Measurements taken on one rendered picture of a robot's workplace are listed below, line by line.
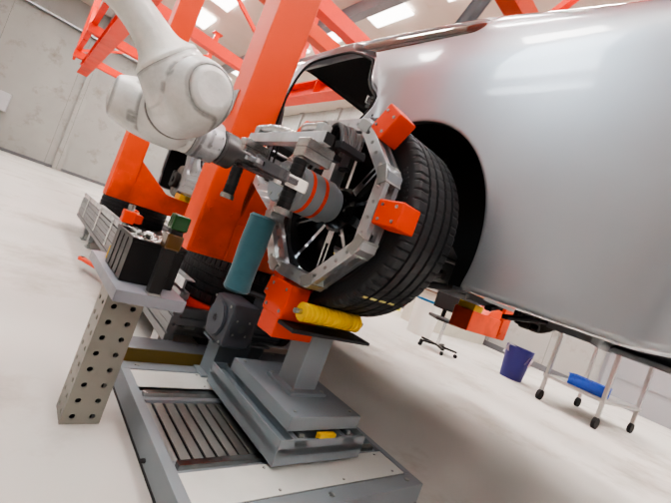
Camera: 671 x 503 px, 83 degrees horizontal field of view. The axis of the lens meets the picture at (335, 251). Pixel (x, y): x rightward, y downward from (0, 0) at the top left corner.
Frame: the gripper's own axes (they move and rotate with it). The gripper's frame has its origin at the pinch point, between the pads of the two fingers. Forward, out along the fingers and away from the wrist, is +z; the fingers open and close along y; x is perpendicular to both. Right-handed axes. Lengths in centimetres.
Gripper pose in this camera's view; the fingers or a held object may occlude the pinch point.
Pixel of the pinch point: (291, 182)
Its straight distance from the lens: 97.2
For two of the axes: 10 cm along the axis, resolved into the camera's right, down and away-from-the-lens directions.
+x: 3.5, -9.4, 0.1
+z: 7.1, 2.7, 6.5
